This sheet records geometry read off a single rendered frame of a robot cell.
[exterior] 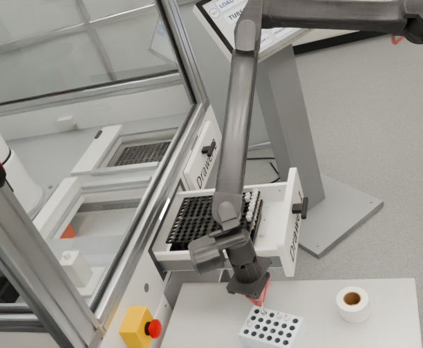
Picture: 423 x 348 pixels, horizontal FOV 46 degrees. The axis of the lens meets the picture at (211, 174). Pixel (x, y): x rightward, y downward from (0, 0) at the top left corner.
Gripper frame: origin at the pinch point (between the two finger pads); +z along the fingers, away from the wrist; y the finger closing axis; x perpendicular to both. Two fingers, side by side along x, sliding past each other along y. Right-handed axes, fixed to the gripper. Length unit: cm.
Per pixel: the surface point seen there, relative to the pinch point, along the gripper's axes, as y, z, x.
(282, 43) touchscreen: -108, -12, -35
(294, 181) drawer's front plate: -31.6, -8.4, -1.8
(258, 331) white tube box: 4.9, 4.3, 0.8
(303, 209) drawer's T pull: -23.3, -7.0, 3.4
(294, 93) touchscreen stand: -120, 17, -41
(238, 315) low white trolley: -0.1, 8.1, -7.6
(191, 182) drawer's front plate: -31.8, -4.7, -35.5
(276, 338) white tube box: 5.2, 4.5, 5.4
